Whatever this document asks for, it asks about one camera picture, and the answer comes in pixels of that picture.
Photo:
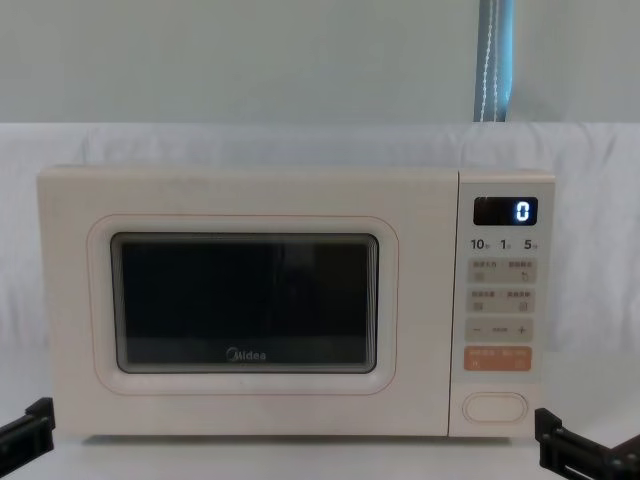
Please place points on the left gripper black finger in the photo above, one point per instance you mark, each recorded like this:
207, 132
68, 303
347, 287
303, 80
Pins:
39, 422

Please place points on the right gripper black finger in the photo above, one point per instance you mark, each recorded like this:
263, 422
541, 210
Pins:
546, 435

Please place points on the white table cloth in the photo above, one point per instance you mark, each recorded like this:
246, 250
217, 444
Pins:
595, 300

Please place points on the cream microwave oven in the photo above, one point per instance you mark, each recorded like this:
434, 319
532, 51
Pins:
250, 200

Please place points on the grey striped post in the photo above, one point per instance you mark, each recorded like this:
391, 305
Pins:
492, 60

